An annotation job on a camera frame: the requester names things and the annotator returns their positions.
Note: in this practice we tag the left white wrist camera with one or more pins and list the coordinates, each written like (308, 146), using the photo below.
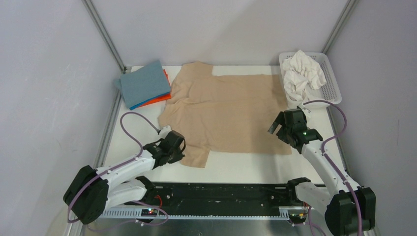
(164, 130)

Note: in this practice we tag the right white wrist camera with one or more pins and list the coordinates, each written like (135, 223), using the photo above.
(304, 109)

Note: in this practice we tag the white plastic basket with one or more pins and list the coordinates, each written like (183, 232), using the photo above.
(329, 92)

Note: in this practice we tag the white slotted cable duct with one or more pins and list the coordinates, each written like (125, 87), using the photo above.
(143, 213)

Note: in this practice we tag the folded grey-blue t shirt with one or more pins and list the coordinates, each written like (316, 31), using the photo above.
(127, 87)

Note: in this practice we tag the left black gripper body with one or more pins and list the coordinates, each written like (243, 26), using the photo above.
(176, 155)

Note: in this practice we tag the left aluminium frame post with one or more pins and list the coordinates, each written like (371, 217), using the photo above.
(98, 22)

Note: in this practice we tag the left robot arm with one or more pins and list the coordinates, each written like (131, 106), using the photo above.
(93, 191)

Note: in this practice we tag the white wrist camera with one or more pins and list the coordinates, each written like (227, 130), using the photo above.
(304, 109)
(164, 130)

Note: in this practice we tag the folded bright blue t shirt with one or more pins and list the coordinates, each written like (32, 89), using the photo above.
(161, 98)

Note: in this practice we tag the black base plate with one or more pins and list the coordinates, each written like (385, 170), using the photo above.
(220, 198)

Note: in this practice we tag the right aluminium frame post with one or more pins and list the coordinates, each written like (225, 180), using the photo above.
(345, 15)

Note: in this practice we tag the crumpled white t shirt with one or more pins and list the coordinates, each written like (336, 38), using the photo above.
(302, 74)

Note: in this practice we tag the aluminium frame post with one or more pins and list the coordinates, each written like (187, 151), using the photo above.
(345, 15)
(98, 22)

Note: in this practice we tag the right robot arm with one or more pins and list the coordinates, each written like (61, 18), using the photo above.
(347, 207)

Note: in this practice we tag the beige t shirt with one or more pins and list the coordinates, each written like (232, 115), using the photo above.
(224, 113)

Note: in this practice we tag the folded orange t shirt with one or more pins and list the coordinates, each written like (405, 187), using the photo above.
(153, 85)

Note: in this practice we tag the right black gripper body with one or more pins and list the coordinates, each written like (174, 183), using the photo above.
(283, 132)

